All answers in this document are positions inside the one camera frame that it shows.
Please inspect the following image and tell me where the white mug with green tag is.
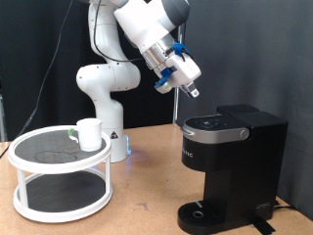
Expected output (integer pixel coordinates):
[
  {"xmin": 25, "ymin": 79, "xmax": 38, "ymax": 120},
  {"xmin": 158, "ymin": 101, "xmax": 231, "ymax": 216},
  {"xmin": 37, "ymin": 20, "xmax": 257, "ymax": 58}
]
[{"xmin": 67, "ymin": 117, "xmax": 104, "ymax": 153}]

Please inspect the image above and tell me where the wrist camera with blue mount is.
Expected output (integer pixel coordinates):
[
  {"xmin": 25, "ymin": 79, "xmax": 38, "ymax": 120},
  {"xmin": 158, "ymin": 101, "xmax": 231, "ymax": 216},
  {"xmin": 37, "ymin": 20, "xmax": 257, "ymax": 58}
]
[{"xmin": 153, "ymin": 66, "xmax": 178, "ymax": 95}]

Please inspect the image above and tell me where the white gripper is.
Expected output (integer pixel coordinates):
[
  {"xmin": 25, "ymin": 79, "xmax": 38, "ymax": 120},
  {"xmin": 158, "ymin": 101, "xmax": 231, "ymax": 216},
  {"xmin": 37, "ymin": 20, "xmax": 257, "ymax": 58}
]
[{"xmin": 167, "ymin": 52, "xmax": 202, "ymax": 99}]

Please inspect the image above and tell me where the black tape strip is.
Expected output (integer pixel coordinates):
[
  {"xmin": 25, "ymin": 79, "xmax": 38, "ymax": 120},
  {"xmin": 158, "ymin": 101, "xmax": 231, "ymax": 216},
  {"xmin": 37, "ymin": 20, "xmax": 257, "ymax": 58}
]
[{"xmin": 249, "ymin": 216, "xmax": 277, "ymax": 235}]

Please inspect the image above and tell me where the grey vertical bar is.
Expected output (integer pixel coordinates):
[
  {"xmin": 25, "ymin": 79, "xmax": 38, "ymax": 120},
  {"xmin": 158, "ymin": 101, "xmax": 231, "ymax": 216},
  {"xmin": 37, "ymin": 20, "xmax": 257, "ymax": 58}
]
[{"xmin": 0, "ymin": 94, "xmax": 7, "ymax": 143}]

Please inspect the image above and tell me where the black power cord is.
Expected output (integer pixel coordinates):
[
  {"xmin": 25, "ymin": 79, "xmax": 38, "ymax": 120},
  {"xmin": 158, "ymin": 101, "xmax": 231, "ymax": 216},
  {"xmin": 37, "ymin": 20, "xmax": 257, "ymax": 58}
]
[{"xmin": 273, "ymin": 199, "xmax": 297, "ymax": 212}]

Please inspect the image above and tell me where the blue cable clip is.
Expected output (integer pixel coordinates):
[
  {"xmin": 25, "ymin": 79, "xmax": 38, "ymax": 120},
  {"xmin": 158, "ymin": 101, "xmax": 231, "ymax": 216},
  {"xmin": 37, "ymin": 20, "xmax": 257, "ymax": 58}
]
[{"xmin": 171, "ymin": 41, "xmax": 191, "ymax": 57}]

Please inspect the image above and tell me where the dark grey partition panel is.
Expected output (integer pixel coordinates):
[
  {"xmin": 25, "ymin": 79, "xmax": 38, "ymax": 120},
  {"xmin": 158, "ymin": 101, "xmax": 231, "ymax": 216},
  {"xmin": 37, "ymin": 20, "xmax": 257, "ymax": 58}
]
[{"xmin": 177, "ymin": 0, "xmax": 313, "ymax": 221}]

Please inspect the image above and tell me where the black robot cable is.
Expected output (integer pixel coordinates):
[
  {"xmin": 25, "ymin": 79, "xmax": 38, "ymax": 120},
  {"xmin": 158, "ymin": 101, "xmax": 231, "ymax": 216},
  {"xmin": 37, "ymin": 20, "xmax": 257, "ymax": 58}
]
[{"xmin": 0, "ymin": 0, "xmax": 145, "ymax": 157}]

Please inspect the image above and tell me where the black Keurig coffee machine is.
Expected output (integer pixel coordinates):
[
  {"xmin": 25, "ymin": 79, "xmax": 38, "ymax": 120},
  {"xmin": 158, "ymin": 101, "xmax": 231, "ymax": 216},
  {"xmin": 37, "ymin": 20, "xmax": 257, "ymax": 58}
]
[{"xmin": 177, "ymin": 104, "xmax": 290, "ymax": 235}]

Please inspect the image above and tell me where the white two-tier turntable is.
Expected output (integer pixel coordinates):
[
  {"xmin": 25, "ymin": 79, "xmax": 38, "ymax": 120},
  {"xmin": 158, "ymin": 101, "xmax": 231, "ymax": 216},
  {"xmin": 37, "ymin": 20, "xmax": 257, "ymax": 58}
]
[{"xmin": 7, "ymin": 124, "xmax": 114, "ymax": 224}]

